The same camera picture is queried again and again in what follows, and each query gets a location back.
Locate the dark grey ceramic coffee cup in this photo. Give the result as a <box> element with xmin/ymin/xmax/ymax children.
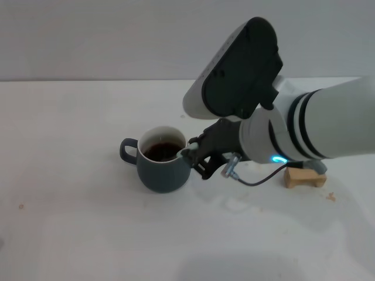
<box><xmin>119</xmin><ymin>125</ymin><xmax>192</xmax><ymax>194</ymax></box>

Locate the silver black wrist camera box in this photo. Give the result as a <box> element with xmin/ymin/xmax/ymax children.
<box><xmin>182</xmin><ymin>16</ymin><xmax>284</xmax><ymax>120</ymax></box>

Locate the grey cable with metal plugs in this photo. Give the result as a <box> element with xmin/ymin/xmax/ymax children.
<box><xmin>220</xmin><ymin>152</ymin><xmax>328</xmax><ymax>187</ymax></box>

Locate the light wooden bridge block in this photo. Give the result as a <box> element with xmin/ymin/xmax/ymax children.
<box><xmin>283</xmin><ymin>166</ymin><xmax>327</xmax><ymax>190</ymax></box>

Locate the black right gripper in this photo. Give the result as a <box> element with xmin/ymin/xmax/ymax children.
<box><xmin>187</xmin><ymin>118</ymin><xmax>250</xmax><ymax>180</ymax></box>

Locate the light blue handled metal spoon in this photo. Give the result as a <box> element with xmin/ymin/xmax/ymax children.
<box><xmin>176</xmin><ymin>142</ymin><xmax>200</xmax><ymax>158</ymax></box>

